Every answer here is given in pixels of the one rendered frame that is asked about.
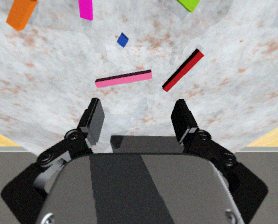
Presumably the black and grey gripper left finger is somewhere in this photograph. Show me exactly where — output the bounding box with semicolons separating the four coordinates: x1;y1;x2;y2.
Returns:
1;98;105;224

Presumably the dark red rod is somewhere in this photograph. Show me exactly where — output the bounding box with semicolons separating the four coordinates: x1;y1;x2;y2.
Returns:
162;49;204;92

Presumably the magenta rod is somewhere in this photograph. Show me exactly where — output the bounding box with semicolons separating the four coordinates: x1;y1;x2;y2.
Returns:
79;0;93;21

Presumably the pink rod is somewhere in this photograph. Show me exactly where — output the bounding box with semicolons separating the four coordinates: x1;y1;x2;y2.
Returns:
95;69;152;88

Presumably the orange rod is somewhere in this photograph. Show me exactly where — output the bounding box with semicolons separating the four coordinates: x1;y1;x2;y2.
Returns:
6;0;38;31

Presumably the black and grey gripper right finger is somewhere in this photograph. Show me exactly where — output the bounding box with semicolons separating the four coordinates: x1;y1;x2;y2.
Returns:
171;99;268;224

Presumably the small blue cube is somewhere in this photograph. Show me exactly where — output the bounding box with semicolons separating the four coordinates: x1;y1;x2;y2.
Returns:
117;33;129;48

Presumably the lime green rod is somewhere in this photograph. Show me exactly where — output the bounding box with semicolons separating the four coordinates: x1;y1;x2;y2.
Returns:
176;0;200;12

